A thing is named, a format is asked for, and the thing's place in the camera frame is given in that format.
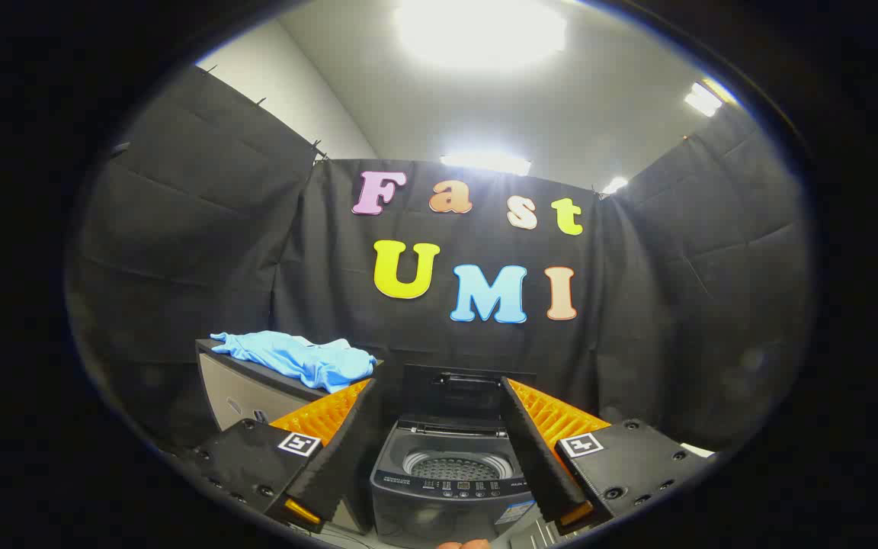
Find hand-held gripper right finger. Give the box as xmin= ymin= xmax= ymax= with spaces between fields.
xmin=500 ymin=376 xmax=714 ymax=536

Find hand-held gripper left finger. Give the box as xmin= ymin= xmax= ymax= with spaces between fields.
xmin=180 ymin=377 xmax=386 ymax=535

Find dark grey washing machine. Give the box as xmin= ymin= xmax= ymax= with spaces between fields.
xmin=369 ymin=416 xmax=539 ymax=548

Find light blue polo shirt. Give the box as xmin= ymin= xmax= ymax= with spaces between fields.
xmin=210 ymin=330 xmax=377 ymax=393

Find grey cabinet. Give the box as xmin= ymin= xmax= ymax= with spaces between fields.
xmin=195 ymin=339 xmax=384 ymax=535

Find black backdrop cloth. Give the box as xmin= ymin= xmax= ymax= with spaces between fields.
xmin=66 ymin=65 xmax=813 ymax=458

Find long ceiling light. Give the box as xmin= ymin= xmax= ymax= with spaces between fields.
xmin=439 ymin=152 xmax=533 ymax=176

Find rectangular ceiling light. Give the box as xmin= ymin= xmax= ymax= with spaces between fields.
xmin=683 ymin=80 xmax=737 ymax=117

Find large round ceiling light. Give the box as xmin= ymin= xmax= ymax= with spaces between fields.
xmin=397 ymin=0 xmax=568 ymax=69

